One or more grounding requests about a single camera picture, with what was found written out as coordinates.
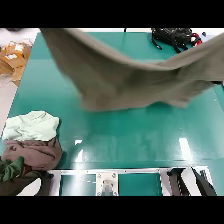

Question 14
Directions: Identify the grey-beige T-shirt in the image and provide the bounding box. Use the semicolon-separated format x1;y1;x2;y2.
39;27;224;113

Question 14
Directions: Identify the pale green garment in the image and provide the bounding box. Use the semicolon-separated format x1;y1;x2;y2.
1;110;61;142

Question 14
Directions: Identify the brown garment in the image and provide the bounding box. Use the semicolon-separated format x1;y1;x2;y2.
0;137;64;173

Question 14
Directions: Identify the black bag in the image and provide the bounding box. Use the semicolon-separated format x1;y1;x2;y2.
150;27;204;53

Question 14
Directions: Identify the brown cardboard box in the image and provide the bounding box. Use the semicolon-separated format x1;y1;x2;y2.
0;39;33;86

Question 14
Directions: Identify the dark green garment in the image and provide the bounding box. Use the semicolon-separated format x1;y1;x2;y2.
0;156;26;183

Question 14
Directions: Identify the silver frame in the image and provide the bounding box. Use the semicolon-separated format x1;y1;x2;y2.
46;166;214;197

